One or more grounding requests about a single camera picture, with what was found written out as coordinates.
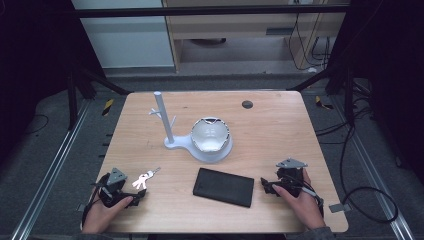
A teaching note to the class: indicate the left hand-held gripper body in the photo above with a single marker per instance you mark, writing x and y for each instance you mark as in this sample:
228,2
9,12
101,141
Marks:
113,190

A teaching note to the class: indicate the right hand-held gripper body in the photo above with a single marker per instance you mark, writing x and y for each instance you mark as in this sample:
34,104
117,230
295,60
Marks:
290,178

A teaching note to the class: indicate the bunch of silver keys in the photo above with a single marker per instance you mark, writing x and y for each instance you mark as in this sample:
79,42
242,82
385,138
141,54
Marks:
143,180

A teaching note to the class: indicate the black wallet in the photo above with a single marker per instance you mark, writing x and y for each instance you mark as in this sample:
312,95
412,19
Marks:
223,187

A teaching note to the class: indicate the white key stand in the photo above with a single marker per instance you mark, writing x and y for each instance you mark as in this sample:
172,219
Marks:
166,126

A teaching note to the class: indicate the white bowl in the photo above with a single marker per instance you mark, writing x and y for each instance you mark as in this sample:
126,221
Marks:
209,135

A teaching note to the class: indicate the person's left hand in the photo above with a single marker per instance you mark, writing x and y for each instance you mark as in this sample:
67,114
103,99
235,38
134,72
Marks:
100,215

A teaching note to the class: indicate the person's right hand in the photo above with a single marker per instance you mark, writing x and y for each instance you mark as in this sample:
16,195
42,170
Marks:
301,206

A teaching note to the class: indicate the grey tape piece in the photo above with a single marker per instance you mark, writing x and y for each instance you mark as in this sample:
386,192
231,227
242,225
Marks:
340,207
81,207

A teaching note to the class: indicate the round table grommet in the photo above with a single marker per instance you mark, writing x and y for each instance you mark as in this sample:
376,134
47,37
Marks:
247,104

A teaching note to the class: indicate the yellow black tape strip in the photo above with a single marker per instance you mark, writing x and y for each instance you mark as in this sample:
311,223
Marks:
322,103
107,107

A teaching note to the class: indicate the black metal stand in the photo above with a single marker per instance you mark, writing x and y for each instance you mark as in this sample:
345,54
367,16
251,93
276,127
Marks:
348,93
72,100

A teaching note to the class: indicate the black curtain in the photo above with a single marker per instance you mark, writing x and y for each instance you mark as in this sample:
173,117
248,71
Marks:
390,66
33,66

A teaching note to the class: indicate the white cabinet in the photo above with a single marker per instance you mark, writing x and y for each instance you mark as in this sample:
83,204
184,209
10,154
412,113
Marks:
126,40

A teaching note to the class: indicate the wooden shelf unit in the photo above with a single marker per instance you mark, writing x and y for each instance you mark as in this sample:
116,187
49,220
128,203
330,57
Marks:
233,26

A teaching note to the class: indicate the black horizontal bar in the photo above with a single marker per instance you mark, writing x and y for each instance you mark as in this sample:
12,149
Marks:
200,11

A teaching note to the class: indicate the metal floor rail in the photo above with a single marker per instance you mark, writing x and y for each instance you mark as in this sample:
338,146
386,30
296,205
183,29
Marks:
50,173
373,173

